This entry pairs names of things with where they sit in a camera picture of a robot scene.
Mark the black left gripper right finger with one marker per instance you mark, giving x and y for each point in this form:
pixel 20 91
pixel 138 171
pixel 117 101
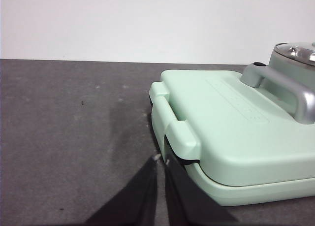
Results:
pixel 187 201

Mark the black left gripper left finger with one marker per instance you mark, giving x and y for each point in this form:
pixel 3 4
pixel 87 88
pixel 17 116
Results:
pixel 140 199

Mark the glass lid with green knob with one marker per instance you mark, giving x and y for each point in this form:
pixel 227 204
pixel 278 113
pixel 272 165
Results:
pixel 295 51

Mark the mint green hinged grill cover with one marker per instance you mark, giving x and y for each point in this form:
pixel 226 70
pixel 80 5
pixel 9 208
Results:
pixel 221 137

